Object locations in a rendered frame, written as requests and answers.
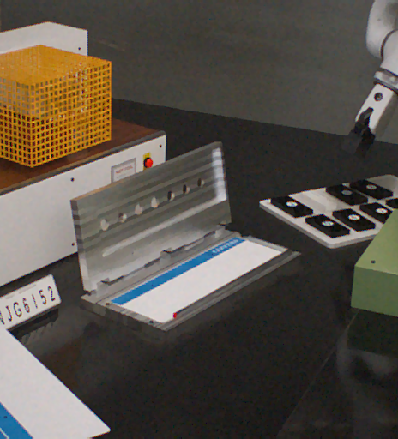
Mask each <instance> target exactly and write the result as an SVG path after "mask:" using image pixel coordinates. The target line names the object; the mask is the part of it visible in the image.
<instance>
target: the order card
mask: <svg viewBox="0 0 398 439"><path fill-rule="evenodd" d="M60 302H61V301H60V298H59V296H58V292H57V288H56V285H55V282H54V279H53V277H52V274H50V275H48V277H46V278H43V279H41V280H38V281H36V282H34V283H32V284H30V285H28V286H24V287H22V288H20V289H18V290H16V291H14V292H11V293H10V294H8V295H6V296H4V297H2V298H0V324H1V325H2V326H3V327H4V329H5V330H6V329H8V328H10V327H12V326H14V325H15V324H17V323H19V322H22V321H24V320H26V319H28V318H30V317H32V316H35V315H37V314H38V313H41V312H43V311H45V310H47V309H49V308H50V307H52V306H54V305H56V304H59V303H60Z"/></svg>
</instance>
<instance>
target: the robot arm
mask: <svg viewBox="0 0 398 439"><path fill-rule="evenodd" d="M397 16H398V0H376V1H375V2H374V3H373V5H372V7H371V12H370V16H369V20H368V26H367V31H366V47H367V51H368V52H369V53H370V54H371V55H372V56H373V57H376V58H378V59H380V60H383V62H382V64H380V66H379V69H378V70H377V72H376V74H375V75H374V79H375V80H376V81H374V82H373V84H375V87H374V89H373V90H372V91H371V94H370V95H369V97H368V98H367V100H366V102H365V104H364V106H363V107H362V109H360V111H359V113H358V115H357V117H356V119H355V124H354V126H353V127H352V129H351V131H350V132H349V134H348V136H347V138H346V140H345V142H344V144H343V145H341V148H343V149H345V150H347V151H348V152H350V153H351V155H352V156H353V157H355V158H356V159H359V160H364V158H365V156H366V154H367V152H368V150H369V149H370V147H371V144H372V143H373V141H374V139H375V137H381V136H382V135H383V132H384V131H385V129H386V128H387V126H388V124H389V121H390V119H391V117H392V115H393V113H394V111H395V108H396V106H397V104H398V29H397V28H396V26H395V25H396V19H397ZM366 133H368V134H367V135H366Z"/></svg>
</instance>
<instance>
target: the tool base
mask: <svg viewBox="0 0 398 439"><path fill-rule="evenodd" d="M228 227H229V224H226V225H225V226H220V224H216V230H214V231H212V232H210V233H208V234H206V235H204V241H203V243H200V244H198V245H196V246H194V247H192V248H190V249H188V250H185V246H181V247H179V248H177V249H175V250H173V251H171V252H169V253H166V252H164V251H161V252H160V257H158V259H156V260H154V261H152V262H149V263H147V264H145V265H144V267H145V270H144V271H143V272H141V273H139V274H137V275H136V276H135V277H132V278H130V279H128V280H126V281H121V280H123V279H124V278H123V277H122V276H121V277H119V278H117V279H114V280H112V281H110V282H108V283H106V284H105V283H103V282H97V283H96V285H97V288H95V289H93V290H92V291H89V292H88V294H87V295H85V296H83V297H81V298H80V307H83V308H85V309H87V310H89V311H91V312H93V313H95V314H97V315H101V316H104V317H106V318H109V319H111V320H113V321H115V322H120V323H122V324H123V325H126V326H128V328H132V329H135V330H137V331H139V332H142V333H144V334H147V335H149V336H153V337H155V338H157V339H159V340H163V341H165V342H167V341H169V340H171V339H173V338H175V337H177V336H178V335H180V334H181V333H183V332H186V331H188V330H189V329H191V328H193V327H194V326H195V325H196V324H198V323H199V322H203V321H204V320H206V319H208V318H209V317H210V316H213V315H214V314H216V313H218V312H220V311H222V310H223V309H224V308H225V307H227V306H229V305H230V304H233V303H235V302H237V301H238V300H240V299H241V298H244V297H246V296H247V295H249V294H251V292H253V291H255V290H257V289H258V288H260V287H262V286H264V285H266V284H268V283H269V282H270V281H273V280H275V279H277V278H279V277H280V276H281V275H282V274H284V273H285V272H287V271H289V270H291V269H293V268H295V267H297V266H298V265H299V264H301V258H302V253H299V252H297V251H295V252H293V253H292V254H290V255H289V256H285V257H283V259H282V260H280V261H278V262H276V263H275V264H273V265H270V266H268V267H267V268H264V269H263V270H262V271H260V272H258V273H256V274H254V276H251V277H249V278H248V279H247V280H244V281H242V282H241V283H239V284H237V285H235V286H233V287H231V288H229V289H227V290H226V291H224V292H223V293H221V294H220V295H218V296H216V297H214V298H212V299H210V300H208V301H207V302H206V303H204V304H200V305H199V306H197V307H195V308H194V309H193V310H192V311H190V312H188V313H186V314H185V315H182V316H180V317H179V318H177V319H176V318H174V317H173V318H172V319H170V320H168V321H165V322H157V321H155V320H153V319H149V318H147V317H145V316H142V315H139V314H137V313H135V312H132V311H129V310H128V309H125V308H124V307H121V306H119V305H116V304H112V303H110V300H111V299H113V298H116V297H118V296H120V295H122V294H124V293H125V292H126V291H128V290H130V289H132V288H135V287H137V286H139V285H141V284H143V283H145V282H146V281H148V280H151V279H153V278H155V277H157V276H159V274H162V273H164V272H165V271H168V270H170V269H172V268H175V267H176V266H178V265H180V264H182V263H184V262H187V261H188V260H190V259H192V257H194V256H197V255H199V254H201V253H203V252H205V251H207V250H210V249H212V248H213V247H215V246H217V245H220V244H223V243H224V242H225V241H226V240H227V239H229V238H232V237H239V238H243V239H246V240H248V237H246V236H244V237H241V234H239V232H230V231H228V230H225V229H226V228H228ZM106 303H109V304H108V305H106ZM149 321H154V322H153V323H151V322H149Z"/></svg>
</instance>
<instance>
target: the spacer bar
mask: <svg viewBox="0 0 398 439"><path fill-rule="evenodd" d="M300 197H301V198H303V199H305V200H307V201H309V202H311V203H313V204H314V205H316V206H318V207H319V208H320V209H322V210H324V211H325V212H328V211H332V210H336V205H337V204H335V203H334V202H332V201H330V200H328V199H327V198H325V197H322V196H320V195H319V194H317V193H315V192H313V191H312V190H311V191H307V192H302V193H301V194H300Z"/></svg>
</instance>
